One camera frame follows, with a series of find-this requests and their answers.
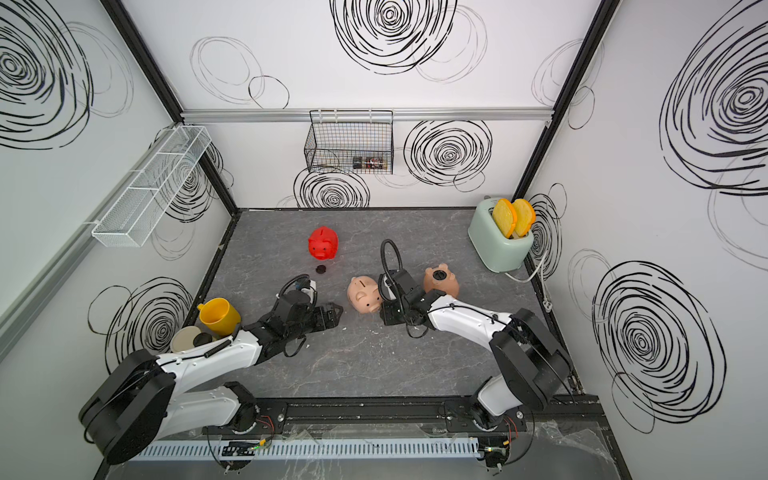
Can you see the red piggy bank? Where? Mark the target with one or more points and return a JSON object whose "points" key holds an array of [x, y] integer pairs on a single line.
{"points": [[323, 243]]}

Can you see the small items in basket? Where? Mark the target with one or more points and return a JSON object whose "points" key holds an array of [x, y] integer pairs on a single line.
{"points": [[369, 163]]}

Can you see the yellow toast slice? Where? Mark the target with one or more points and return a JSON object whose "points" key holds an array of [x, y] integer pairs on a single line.
{"points": [[505, 217], [526, 217]]}

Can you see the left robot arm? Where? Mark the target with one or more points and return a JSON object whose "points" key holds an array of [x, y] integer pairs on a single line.
{"points": [[150, 397]]}

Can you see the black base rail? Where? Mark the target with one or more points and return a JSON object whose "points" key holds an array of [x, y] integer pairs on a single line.
{"points": [[446, 413]]}

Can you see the white slotted cable duct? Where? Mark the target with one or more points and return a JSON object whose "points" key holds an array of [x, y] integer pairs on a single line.
{"points": [[312, 449]]}

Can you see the yellow toast slice right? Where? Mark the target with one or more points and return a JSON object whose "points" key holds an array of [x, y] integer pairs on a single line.
{"points": [[526, 217]]}

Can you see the orange-tan piggy bank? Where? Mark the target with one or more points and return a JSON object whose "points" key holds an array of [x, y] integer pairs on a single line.
{"points": [[441, 278]]}

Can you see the yellow mug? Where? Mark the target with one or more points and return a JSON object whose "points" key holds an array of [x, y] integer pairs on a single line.
{"points": [[219, 316]]}

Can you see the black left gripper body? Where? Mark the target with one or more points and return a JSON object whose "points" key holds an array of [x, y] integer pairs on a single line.
{"points": [[313, 321]]}

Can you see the yellow toast slice left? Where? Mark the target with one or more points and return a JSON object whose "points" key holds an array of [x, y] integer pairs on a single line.
{"points": [[505, 217]]}

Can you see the mint green toaster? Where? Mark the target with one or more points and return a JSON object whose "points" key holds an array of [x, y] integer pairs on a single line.
{"points": [[498, 254]]}

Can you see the white wire wall shelf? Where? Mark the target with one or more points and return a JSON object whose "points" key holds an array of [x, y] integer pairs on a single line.
{"points": [[169, 184]]}

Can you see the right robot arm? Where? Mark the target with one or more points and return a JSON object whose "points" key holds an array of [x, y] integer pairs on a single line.
{"points": [[533, 364]]}

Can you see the light pink piggy bank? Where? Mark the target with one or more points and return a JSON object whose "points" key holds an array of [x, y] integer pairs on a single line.
{"points": [[363, 294]]}

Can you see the black wire wall basket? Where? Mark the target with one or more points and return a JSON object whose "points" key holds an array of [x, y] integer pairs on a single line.
{"points": [[336, 136]]}

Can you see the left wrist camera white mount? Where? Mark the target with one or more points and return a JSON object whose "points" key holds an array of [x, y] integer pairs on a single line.
{"points": [[309, 288]]}

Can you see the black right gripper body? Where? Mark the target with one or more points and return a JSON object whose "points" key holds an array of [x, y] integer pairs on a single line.
{"points": [[395, 312]]}

